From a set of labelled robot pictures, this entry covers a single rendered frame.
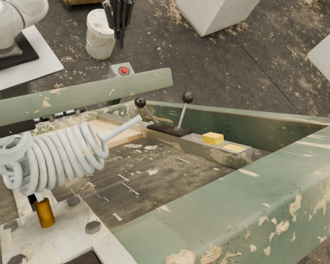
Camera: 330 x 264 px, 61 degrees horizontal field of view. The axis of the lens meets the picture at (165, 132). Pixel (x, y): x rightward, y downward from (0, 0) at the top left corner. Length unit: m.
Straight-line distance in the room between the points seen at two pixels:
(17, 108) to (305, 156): 0.37
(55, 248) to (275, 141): 0.70
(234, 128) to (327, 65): 3.62
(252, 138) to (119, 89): 0.70
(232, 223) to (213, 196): 0.06
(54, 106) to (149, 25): 3.15
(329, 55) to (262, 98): 1.35
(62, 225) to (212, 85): 2.91
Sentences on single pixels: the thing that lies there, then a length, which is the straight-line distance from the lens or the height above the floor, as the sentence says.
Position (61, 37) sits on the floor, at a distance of 3.00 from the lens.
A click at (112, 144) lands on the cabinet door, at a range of 0.98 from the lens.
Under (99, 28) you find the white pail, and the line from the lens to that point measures 2.64.
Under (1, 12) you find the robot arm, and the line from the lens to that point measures 1.65.
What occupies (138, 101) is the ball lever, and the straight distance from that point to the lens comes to 0.89.
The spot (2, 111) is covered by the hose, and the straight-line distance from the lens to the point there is 0.26.
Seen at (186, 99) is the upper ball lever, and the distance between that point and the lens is 0.84.
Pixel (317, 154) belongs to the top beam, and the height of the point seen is 1.88.
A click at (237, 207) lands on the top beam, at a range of 0.33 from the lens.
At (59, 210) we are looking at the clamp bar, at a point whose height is 1.78.
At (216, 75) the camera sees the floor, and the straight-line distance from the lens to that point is 3.30.
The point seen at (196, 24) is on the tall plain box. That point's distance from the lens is 3.58.
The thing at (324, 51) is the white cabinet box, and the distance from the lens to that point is 4.50.
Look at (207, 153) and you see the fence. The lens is 0.72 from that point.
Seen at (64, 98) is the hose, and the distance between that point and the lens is 0.26.
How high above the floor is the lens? 2.16
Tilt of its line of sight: 56 degrees down
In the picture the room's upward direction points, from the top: 37 degrees clockwise
